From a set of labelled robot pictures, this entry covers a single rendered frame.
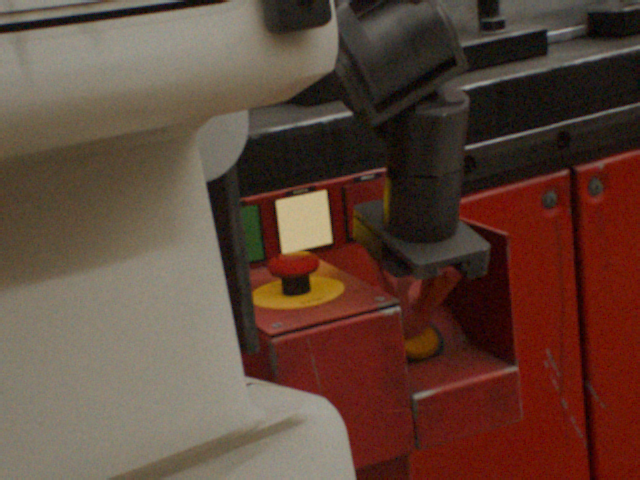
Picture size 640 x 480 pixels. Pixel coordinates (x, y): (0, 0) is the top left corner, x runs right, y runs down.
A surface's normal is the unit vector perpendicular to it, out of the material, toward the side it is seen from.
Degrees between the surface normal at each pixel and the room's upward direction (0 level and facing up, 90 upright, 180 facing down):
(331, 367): 90
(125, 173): 83
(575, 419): 90
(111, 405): 82
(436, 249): 16
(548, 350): 90
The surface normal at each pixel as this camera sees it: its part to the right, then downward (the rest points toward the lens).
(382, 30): -0.05, -0.28
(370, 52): 0.08, -0.07
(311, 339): 0.42, 0.20
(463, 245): 0.02, -0.87
